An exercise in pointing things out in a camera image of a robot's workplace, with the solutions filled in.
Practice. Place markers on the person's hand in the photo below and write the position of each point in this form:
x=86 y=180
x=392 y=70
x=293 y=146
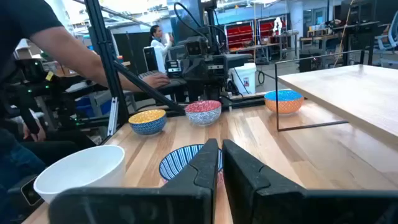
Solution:
x=155 y=81
x=34 y=132

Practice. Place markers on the wooden shelf black metal frame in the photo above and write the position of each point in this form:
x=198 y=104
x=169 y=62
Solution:
x=342 y=90

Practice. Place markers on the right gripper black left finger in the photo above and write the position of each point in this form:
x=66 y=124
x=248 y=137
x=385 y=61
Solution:
x=192 y=202

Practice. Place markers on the person's forearm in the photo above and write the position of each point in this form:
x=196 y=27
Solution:
x=77 y=56

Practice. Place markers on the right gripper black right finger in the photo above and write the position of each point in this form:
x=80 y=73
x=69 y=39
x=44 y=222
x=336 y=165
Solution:
x=264 y=202

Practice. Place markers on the office chair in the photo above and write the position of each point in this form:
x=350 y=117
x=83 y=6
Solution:
x=388 y=37

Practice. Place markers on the yellow and blue small bowl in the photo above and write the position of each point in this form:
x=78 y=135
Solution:
x=147 y=123

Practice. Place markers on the black keyboard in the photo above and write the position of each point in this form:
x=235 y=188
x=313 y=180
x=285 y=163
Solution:
x=174 y=82

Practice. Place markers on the person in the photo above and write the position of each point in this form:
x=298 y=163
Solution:
x=157 y=43
x=18 y=18

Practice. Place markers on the red storage bin rack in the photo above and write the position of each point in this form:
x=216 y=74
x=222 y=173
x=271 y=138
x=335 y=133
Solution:
x=239 y=34

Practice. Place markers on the white plastic bucket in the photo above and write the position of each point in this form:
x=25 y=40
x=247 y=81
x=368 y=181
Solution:
x=245 y=77

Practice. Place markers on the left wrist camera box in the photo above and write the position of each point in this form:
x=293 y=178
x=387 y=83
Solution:
x=196 y=46

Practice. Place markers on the black aluminium table frame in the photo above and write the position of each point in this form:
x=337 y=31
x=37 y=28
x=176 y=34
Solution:
x=102 y=46

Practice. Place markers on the red patterned small bowl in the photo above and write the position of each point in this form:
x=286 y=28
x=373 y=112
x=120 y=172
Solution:
x=202 y=113

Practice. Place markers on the blue striped small bowl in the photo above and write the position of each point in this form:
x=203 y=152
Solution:
x=177 y=161

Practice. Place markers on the large white bowl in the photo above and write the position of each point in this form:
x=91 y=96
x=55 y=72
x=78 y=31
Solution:
x=81 y=168

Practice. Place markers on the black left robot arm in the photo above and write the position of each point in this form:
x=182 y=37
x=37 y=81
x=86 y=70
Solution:
x=211 y=25

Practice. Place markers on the blue and orange small bowl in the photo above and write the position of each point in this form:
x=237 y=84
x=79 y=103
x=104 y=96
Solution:
x=283 y=104

